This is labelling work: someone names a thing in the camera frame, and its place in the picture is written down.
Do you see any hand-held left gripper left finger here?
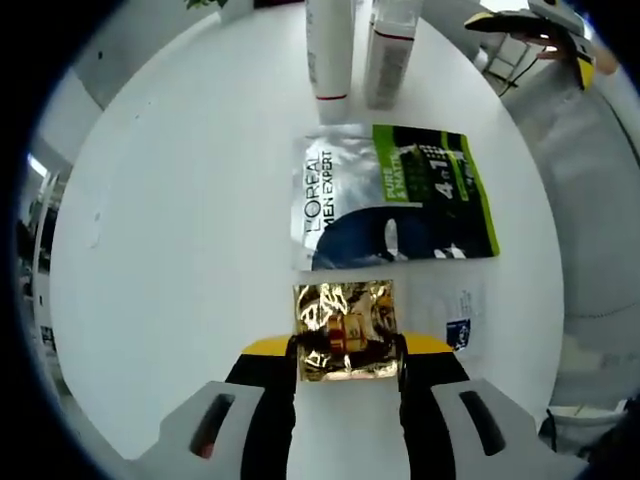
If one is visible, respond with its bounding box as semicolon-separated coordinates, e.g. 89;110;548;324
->
158;335;300;480

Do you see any gold foil skincare sachet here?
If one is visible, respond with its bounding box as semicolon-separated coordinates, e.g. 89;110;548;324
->
292;279;402;385

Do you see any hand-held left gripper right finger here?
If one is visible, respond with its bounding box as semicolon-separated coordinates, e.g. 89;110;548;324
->
397;330;551;480

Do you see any clear silver skincare sachet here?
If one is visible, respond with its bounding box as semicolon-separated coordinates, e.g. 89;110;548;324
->
407;277;489;362

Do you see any white office counter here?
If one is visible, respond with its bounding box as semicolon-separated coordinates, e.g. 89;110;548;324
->
18;149;67;356

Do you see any small white skincare bottle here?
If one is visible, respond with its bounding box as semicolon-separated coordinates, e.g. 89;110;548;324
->
363;0;420;111

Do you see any white skincare tube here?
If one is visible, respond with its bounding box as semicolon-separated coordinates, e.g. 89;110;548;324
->
304;0;355;124

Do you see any black green skincare sachet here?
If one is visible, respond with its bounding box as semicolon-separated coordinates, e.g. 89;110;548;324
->
290;123;502;273

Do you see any black cable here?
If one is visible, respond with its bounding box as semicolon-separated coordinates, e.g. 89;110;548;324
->
499;43;547;99

